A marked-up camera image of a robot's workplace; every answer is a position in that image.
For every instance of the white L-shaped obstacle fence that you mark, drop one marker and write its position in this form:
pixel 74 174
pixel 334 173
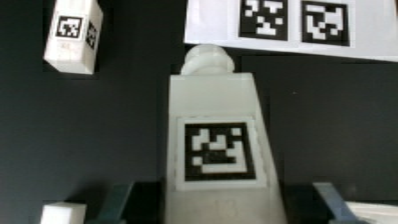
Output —
pixel 374 213

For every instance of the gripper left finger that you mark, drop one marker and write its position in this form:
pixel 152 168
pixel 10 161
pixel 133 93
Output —
pixel 133 204

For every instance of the white sheet with tags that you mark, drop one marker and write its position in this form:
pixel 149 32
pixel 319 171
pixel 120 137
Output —
pixel 342 28

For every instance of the white table leg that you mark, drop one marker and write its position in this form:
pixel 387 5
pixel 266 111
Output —
pixel 220 179
pixel 72 36

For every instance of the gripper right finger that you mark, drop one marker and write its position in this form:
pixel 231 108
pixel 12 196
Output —
pixel 314 205

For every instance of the white part at left edge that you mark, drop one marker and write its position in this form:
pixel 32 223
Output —
pixel 62 213

